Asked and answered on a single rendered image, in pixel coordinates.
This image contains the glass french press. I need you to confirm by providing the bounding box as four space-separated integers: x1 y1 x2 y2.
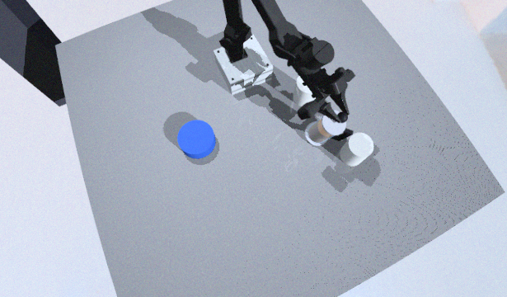
305 111 354 146

